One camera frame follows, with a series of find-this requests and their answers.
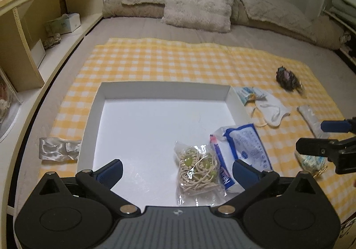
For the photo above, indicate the tissue box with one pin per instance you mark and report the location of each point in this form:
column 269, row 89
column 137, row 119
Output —
column 62, row 25

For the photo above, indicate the yellow checkered cloth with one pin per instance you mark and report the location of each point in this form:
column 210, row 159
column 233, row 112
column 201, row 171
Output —
column 180, row 62

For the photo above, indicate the beige fleece blanket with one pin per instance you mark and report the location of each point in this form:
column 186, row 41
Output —
column 130, row 11

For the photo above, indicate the patterned pouch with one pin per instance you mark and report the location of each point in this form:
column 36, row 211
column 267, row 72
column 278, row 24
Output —
column 308, row 162

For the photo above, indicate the silver foil wrapper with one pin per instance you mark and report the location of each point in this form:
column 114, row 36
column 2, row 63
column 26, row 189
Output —
column 58, row 150

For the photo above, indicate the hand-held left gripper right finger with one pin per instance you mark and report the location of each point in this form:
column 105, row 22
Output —
column 241, row 172

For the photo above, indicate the dark crochet piece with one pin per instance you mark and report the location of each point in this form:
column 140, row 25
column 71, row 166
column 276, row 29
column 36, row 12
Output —
column 286, row 76

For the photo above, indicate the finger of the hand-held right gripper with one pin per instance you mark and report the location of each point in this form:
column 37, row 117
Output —
column 333, row 126
column 311, row 146

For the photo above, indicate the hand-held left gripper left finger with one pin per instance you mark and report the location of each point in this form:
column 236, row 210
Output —
column 110, row 172

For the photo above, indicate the slim white packet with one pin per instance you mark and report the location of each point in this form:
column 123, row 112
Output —
column 308, row 115

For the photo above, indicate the small white box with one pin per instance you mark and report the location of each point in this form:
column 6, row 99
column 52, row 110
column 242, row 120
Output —
column 38, row 52

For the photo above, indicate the bed with grey sheet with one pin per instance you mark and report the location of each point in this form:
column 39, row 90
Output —
column 194, row 37

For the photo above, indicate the blue and white packet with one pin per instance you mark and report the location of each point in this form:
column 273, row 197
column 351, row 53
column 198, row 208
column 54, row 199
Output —
column 247, row 143

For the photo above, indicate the clear plastic container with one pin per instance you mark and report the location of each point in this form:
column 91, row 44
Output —
column 7, row 101

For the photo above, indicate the white cardboard box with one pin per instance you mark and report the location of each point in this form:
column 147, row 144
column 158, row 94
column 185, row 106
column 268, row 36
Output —
column 144, row 132

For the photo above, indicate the white face mask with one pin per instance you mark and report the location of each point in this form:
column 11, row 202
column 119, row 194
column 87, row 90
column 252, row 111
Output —
column 274, row 105

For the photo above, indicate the folded towels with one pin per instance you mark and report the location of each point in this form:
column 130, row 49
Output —
column 345, row 9

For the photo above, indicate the white side shelf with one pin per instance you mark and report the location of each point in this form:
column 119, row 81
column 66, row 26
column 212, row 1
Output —
column 343, row 26

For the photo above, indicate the wooden bedside shelf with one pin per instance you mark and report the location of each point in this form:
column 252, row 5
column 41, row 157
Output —
column 16, row 43

